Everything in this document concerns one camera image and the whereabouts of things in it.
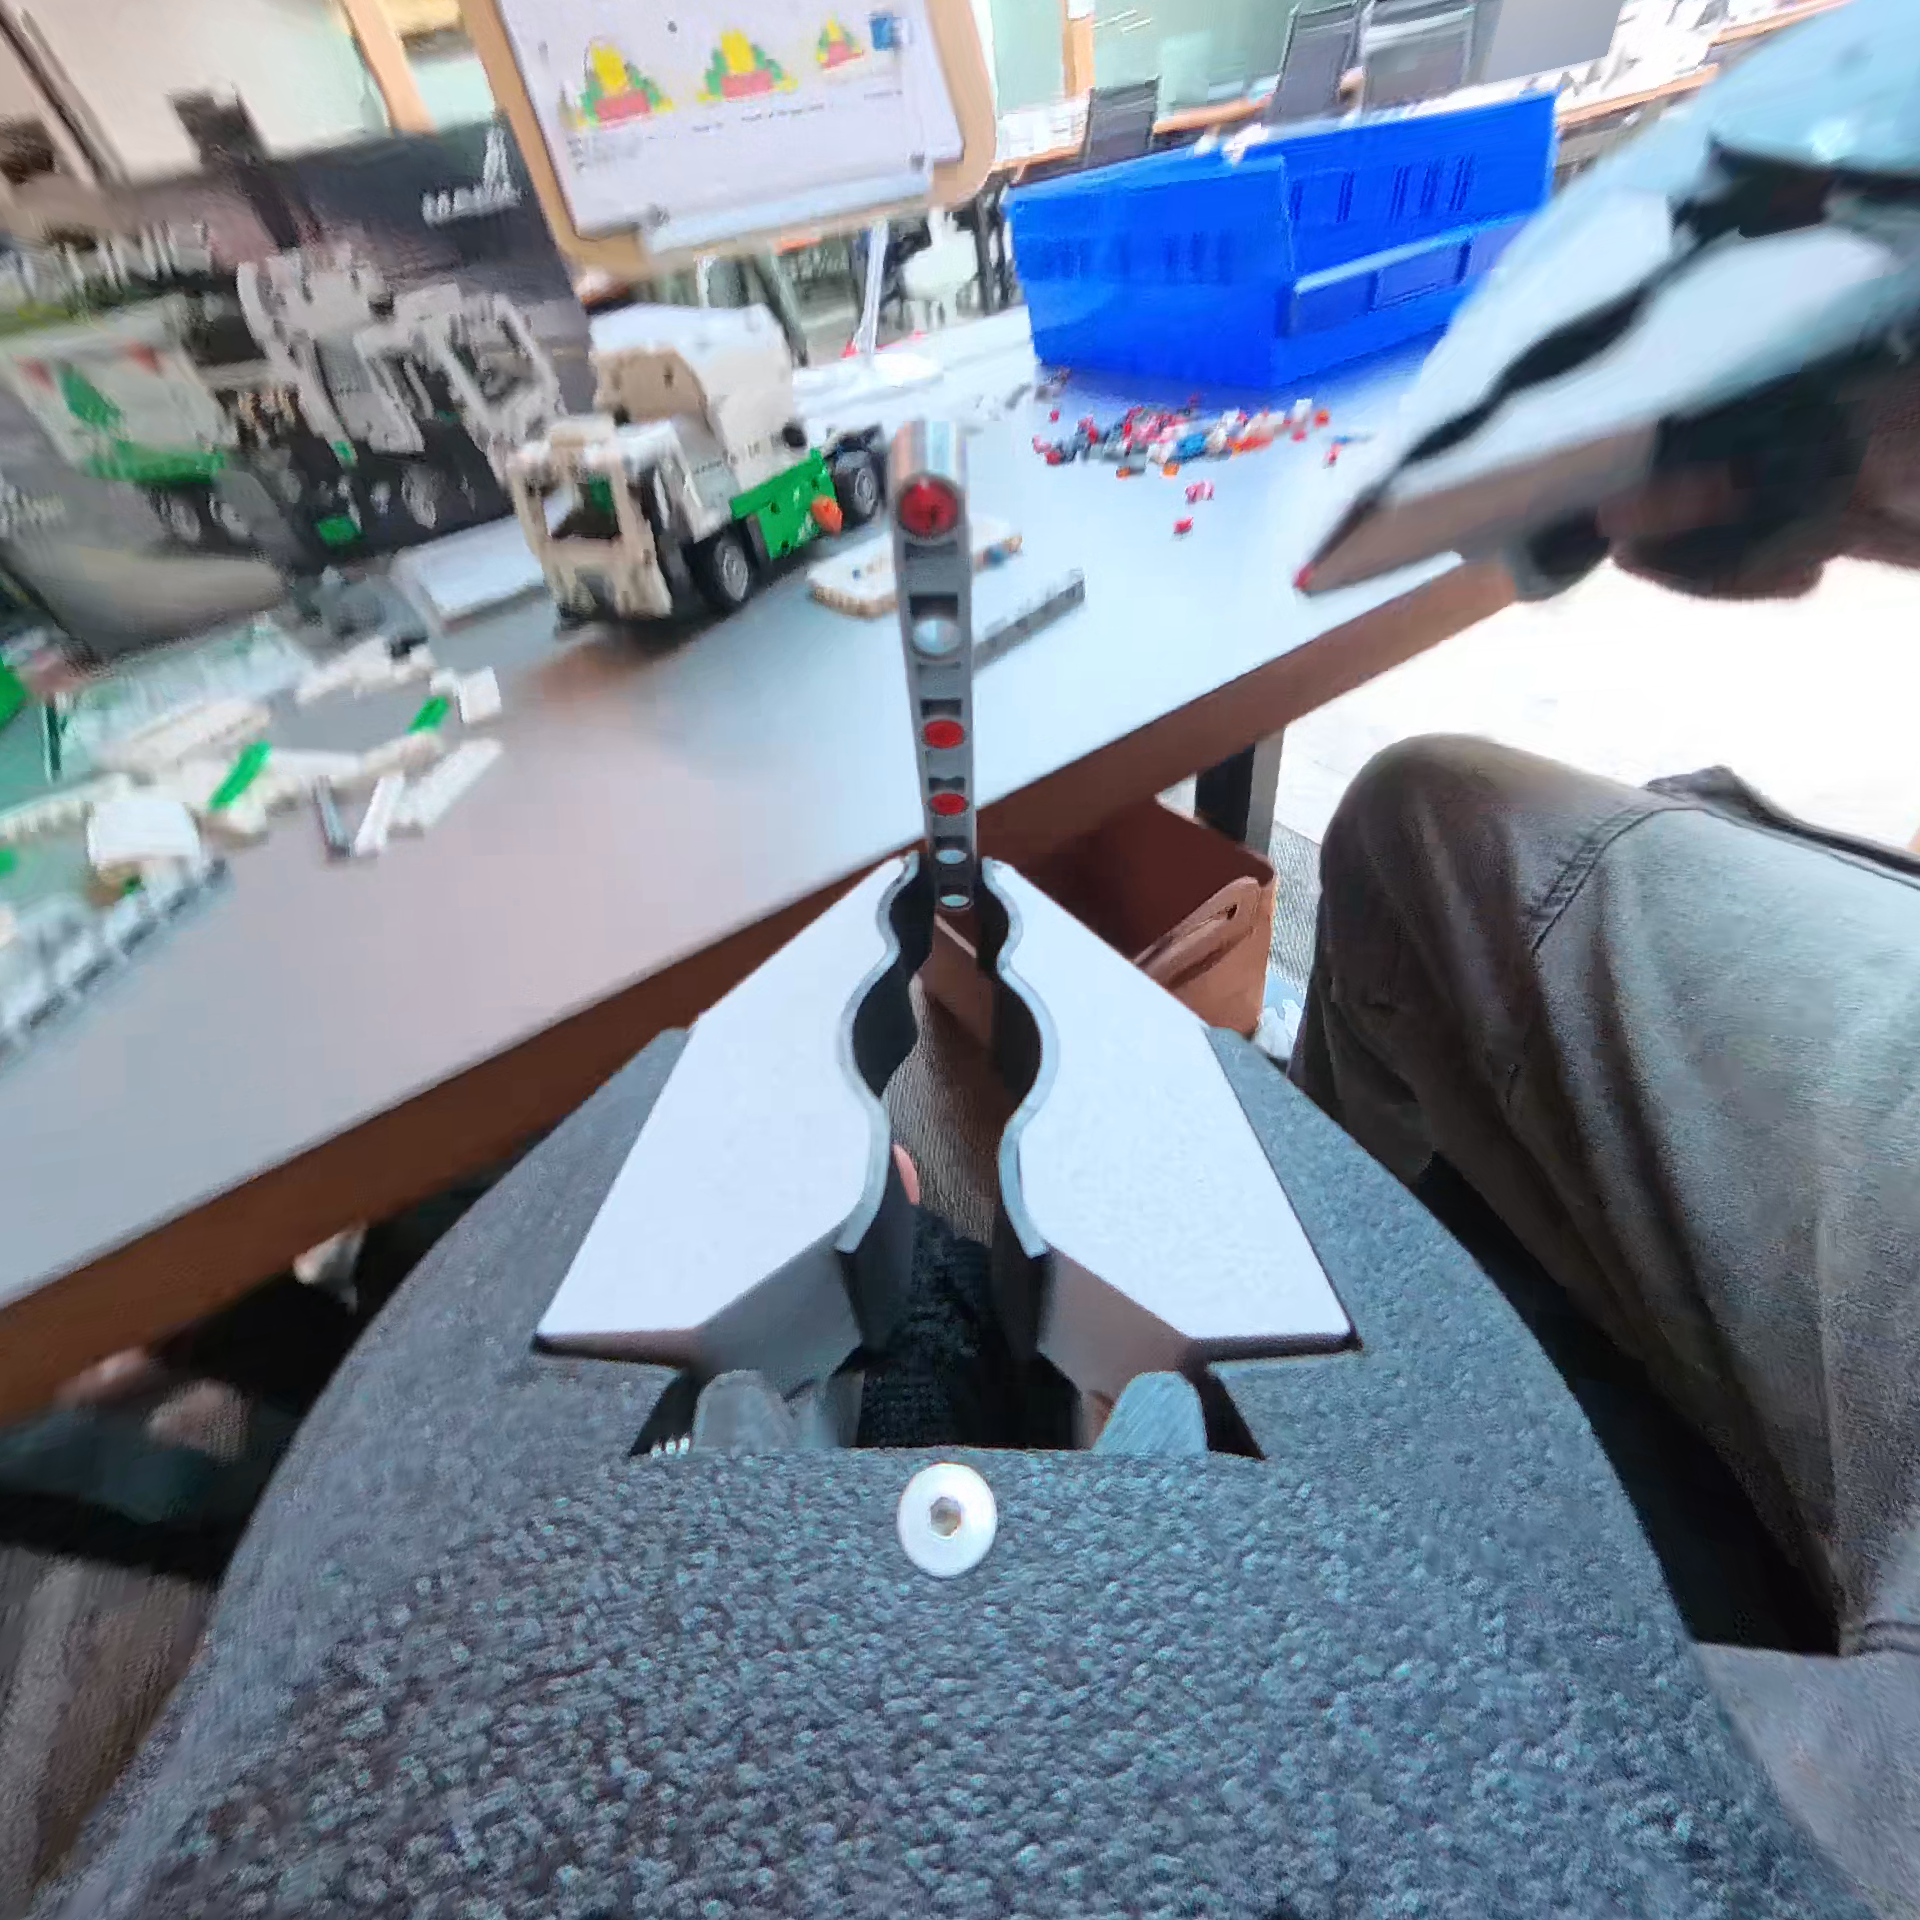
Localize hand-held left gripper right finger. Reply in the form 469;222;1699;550
984;862;1355;1389

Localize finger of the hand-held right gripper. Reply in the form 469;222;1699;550
1295;246;1920;596
1392;0;1920;441

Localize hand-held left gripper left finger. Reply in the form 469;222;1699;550
532;856;923;1389

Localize grey lego beam red pins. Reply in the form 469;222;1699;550
884;421;986;921

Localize pile of small coloured lego pieces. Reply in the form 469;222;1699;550
1027;367;1375;534

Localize plain grey lego beam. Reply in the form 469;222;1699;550
972;568;1088;662

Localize white lego panel tan edge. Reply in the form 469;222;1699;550
807;517;1025;620

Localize light grey lego plate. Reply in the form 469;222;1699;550
394;517;549;623

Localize pile of white lego pieces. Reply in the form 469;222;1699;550
0;614;512;1052

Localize white lego truck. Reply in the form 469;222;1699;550
508;305;889;623

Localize dark lego set box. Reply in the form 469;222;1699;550
0;119;602;662

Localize person's right hand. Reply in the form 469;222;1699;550
1602;374;1920;605

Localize brown bag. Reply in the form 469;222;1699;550
1035;803;1280;1038

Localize black office chair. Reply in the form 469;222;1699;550
1359;0;1479;108
1077;78;1163;168
1266;0;1367;121

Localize blue plastic bin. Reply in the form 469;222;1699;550
1005;88;1561;392

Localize black table leg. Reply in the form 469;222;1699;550
1192;727;1292;856

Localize person's leg in grey pants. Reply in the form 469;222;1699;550
1290;736;1920;1660

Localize wooden framed instruction board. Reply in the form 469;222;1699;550
457;0;999;392

